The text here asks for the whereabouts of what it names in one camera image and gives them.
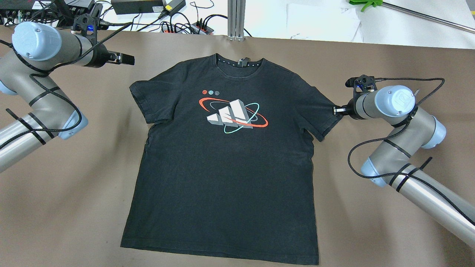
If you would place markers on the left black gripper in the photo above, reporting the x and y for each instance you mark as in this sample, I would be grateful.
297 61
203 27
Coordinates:
99 59

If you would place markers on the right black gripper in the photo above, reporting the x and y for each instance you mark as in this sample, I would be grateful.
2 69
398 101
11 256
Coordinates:
352 111

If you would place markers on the black graphic t-shirt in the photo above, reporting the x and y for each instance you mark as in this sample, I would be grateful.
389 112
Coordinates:
227 165

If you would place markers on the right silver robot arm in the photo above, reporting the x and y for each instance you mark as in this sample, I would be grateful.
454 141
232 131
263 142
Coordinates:
389 164

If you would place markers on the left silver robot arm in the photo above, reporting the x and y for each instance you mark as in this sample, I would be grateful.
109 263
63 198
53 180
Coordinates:
37 49

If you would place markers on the black power adapter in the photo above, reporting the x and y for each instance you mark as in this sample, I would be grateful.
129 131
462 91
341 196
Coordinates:
137 6

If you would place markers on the black electronics box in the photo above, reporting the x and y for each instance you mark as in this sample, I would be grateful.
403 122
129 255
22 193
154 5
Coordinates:
78 7

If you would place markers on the red black power strip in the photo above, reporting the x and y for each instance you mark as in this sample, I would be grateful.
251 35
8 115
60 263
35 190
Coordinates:
191 29

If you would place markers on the white paper sheet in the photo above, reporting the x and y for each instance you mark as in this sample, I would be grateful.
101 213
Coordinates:
340 24

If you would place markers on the green plastic clamp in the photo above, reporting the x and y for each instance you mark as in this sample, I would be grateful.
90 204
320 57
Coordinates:
366 3

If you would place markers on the steel rod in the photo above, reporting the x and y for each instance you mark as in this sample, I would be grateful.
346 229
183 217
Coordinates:
429 17

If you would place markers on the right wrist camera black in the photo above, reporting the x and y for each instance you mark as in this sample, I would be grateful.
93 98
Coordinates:
364 82

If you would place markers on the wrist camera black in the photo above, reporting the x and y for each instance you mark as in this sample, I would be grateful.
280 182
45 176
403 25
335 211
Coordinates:
87 22
364 82

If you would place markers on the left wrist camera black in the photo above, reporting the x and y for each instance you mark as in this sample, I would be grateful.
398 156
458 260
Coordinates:
87 22

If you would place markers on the aluminium frame post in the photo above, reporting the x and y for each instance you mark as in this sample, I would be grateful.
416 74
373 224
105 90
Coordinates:
236 18

